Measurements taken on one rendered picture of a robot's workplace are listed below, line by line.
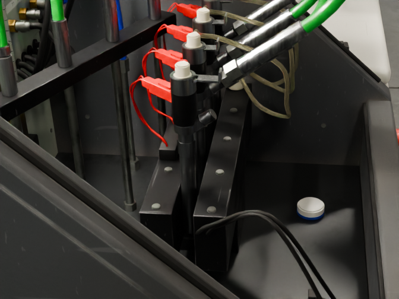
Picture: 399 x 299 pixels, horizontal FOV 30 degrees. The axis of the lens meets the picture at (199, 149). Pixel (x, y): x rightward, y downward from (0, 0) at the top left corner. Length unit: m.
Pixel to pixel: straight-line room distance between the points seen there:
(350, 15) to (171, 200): 0.64
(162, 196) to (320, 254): 0.26
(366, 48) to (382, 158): 0.29
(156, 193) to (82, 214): 0.40
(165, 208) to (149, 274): 0.36
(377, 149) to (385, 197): 0.11
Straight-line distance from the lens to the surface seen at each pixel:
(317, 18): 0.76
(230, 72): 0.79
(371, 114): 1.11
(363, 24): 1.35
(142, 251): 0.50
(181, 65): 0.80
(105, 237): 0.49
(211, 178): 0.90
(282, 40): 0.77
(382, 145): 1.04
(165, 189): 0.88
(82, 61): 0.93
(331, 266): 1.01
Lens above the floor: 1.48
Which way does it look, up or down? 31 degrees down
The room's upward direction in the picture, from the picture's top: 2 degrees counter-clockwise
